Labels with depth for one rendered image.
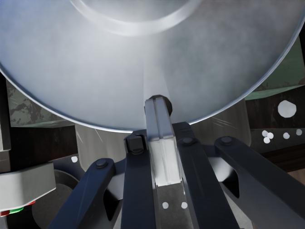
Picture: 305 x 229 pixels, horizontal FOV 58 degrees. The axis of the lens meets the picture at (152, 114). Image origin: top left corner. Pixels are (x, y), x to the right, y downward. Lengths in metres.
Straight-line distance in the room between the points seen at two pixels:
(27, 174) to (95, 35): 0.27
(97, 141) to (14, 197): 0.23
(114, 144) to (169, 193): 0.81
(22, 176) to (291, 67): 0.39
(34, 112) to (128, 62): 0.20
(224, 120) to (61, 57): 0.14
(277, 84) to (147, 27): 0.21
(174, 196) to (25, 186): 0.67
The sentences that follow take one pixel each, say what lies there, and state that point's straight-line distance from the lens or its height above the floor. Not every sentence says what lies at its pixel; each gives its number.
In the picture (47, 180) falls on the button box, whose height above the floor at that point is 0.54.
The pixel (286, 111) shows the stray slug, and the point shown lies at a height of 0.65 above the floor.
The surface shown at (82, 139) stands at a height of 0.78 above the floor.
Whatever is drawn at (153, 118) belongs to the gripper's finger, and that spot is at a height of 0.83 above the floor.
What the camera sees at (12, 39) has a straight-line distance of 0.26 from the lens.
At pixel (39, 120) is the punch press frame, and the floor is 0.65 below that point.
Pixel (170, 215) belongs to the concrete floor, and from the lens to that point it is 1.05.
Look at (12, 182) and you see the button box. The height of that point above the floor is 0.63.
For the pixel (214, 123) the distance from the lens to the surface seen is 0.23.
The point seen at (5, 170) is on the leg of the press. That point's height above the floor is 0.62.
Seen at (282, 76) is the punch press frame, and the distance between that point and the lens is 0.40.
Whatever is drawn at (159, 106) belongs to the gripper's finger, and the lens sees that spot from 0.19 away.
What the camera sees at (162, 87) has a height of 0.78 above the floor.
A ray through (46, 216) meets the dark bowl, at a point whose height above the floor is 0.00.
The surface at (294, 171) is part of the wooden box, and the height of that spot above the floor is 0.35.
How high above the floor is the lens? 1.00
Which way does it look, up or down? 86 degrees down
